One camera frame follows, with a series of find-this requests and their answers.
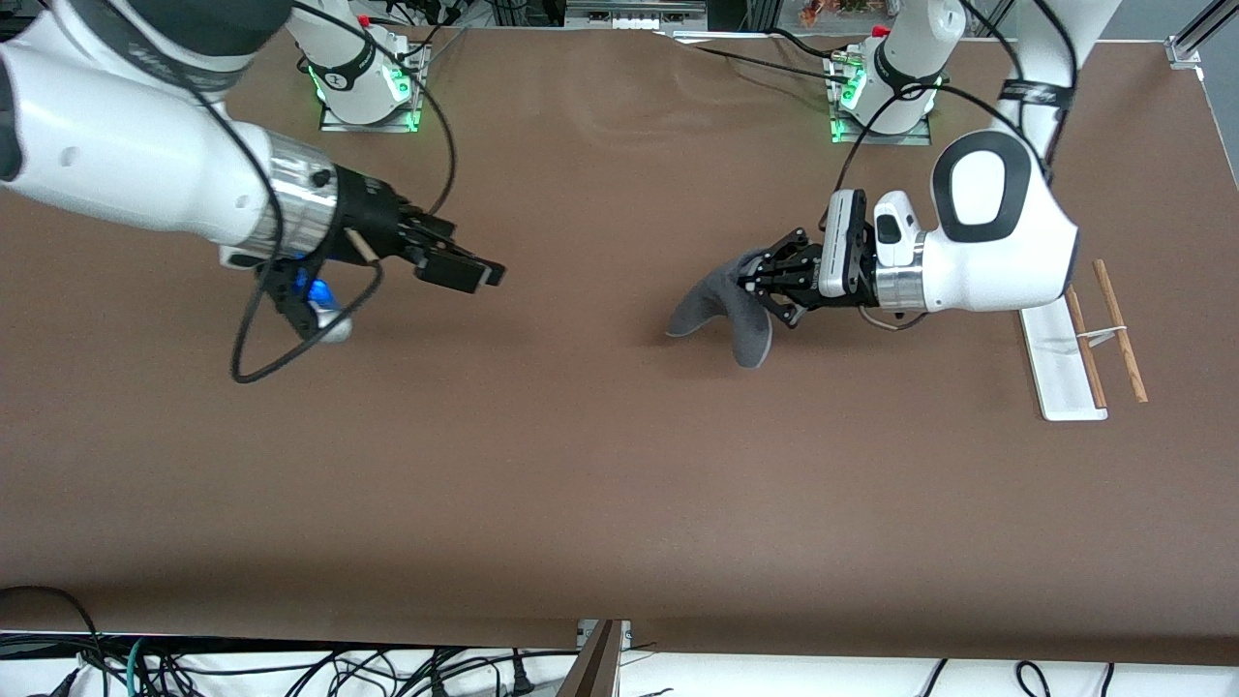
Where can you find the pink and grey towel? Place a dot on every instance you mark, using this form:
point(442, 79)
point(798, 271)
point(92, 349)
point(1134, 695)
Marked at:
point(750, 334)

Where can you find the grey power strip bar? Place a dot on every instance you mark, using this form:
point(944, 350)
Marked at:
point(634, 19)

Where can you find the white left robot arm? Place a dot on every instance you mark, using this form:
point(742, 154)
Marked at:
point(1007, 252)

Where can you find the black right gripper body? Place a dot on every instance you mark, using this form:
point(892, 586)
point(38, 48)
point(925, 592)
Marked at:
point(371, 219)

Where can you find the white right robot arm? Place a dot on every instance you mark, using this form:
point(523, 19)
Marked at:
point(116, 155)

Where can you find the aluminium frame profile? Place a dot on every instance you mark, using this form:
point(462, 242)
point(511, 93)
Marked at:
point(1200, 34)

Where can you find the brown table cover sheet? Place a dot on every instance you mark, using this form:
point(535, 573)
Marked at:
point(619, 436)

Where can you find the brown table leg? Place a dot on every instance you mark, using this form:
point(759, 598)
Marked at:
point(595, 673)

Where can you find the small metal bracket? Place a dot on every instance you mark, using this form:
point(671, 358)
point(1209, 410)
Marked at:
point(625, 634)

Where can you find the colourful small objects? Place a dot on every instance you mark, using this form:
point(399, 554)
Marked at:
point(823, 12)

